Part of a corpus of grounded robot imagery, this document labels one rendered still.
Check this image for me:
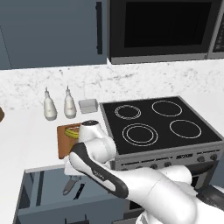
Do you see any black microwave door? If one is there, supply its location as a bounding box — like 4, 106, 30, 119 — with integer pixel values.
108, 0, 223, 59

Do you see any blue-grey cupboard door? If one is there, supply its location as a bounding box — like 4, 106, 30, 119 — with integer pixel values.
0, 0, 109, 71

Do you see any black and silver microwave oven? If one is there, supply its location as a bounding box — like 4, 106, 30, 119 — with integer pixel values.
107, 0, 224, 66

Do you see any dark cupboard door handle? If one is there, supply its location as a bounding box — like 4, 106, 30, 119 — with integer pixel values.
94, 1, 103, 55

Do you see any white bottle with spout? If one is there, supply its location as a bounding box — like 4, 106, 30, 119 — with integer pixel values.
43, 86, 59, 122
63, 85, 78, 120

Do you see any grey peeler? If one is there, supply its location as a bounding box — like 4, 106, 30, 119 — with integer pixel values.
62, 175, 83, 197

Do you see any yellow-green cucumber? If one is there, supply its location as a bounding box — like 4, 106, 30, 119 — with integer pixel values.
64, 128, 81, 140

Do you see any small grey box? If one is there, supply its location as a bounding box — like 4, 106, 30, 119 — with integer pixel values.
78, 98, 99, 115

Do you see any dark oven door handle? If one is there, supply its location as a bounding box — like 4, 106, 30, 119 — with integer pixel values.
186, 161, 221, 173

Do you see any black stove with hob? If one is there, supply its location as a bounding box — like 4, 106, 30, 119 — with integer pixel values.
99, 95, 224, 191

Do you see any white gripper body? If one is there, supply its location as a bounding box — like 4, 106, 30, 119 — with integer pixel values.
63, 155, 85, 177

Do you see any brown wooden cutting board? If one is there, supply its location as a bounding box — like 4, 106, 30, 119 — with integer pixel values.
56, 122, 83, 160

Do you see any black knife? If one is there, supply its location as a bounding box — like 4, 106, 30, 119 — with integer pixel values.
73, 182, 87, 201

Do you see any blue-grey open drawer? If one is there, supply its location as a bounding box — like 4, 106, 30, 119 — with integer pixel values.
12, 166, 130, 224

